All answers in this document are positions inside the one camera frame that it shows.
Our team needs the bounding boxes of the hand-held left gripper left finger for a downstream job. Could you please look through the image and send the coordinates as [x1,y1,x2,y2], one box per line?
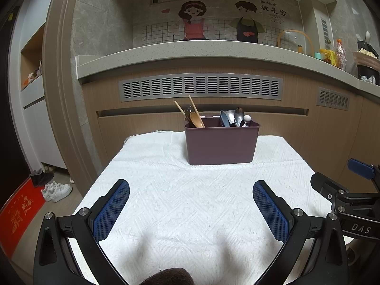
[33,179,131,285]

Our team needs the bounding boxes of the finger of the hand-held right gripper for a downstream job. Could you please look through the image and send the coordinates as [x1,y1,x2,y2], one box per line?
[347,158,380,190]
[310,171,349,202]

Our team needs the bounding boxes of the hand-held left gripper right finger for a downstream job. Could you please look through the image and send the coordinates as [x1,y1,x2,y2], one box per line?
[252,180,348,285]

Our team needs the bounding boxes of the maroon plastic utensil holder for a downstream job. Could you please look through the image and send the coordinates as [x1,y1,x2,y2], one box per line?
[184,117,261,166]

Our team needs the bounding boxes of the plain metal spoon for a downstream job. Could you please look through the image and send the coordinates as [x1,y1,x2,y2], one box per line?
[234,107,245,127]

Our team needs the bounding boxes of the brown wooden spoon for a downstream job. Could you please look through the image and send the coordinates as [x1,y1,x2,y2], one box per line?
[190,112,206,128]

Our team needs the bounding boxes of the white sneaker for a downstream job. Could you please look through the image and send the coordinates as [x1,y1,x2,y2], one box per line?
[41,181,64,201]
[49,183,72,203]

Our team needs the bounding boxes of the white textured table cloth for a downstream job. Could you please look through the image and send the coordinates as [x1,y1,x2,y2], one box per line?
[70,131,333,285]

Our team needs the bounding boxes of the black shoe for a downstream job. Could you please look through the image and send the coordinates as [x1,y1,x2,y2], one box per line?
[30,169,55,187]

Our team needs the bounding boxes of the small grey vent grille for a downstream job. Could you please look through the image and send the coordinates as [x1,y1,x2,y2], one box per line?
[317,87,350,110]

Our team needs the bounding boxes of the wooden counter cabinet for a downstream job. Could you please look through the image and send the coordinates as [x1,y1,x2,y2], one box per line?
[81,65,380,202]

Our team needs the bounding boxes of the brown fuzzy clothing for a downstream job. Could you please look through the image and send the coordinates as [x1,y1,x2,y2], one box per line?
[138,268,195,285]

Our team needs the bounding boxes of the red doormat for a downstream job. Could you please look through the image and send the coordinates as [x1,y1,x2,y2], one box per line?
[0,178,46,260]

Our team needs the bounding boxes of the black pot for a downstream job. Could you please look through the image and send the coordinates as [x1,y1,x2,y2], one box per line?
[356,64,380,79]

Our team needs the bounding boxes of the clear bottle with orange cap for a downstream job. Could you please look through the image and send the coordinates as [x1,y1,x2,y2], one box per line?
[335,38,347,72]

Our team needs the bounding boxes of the yellow plastic jar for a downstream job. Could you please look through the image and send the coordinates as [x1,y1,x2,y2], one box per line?
[320,49,337,66]

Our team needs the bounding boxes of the black kitchen container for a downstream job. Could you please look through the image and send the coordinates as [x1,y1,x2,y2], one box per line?
[358,31,379,57]

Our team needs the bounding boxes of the long grey vent grille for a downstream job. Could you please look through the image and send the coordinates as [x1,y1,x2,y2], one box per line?
[119,73,283,101]

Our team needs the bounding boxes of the glass pot lid yellow rim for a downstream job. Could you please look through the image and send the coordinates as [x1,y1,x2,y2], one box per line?
[277,30,314,57]

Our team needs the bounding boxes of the grey stone countertop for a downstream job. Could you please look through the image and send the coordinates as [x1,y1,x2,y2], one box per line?
[75,40,380,98]

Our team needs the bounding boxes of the cartoon boy wall sticker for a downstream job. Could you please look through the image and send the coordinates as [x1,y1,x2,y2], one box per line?
[228,0,265,43]

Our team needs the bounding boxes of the cartoon girl wall sticker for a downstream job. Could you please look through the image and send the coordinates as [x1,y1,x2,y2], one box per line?
[178,1,207,40]

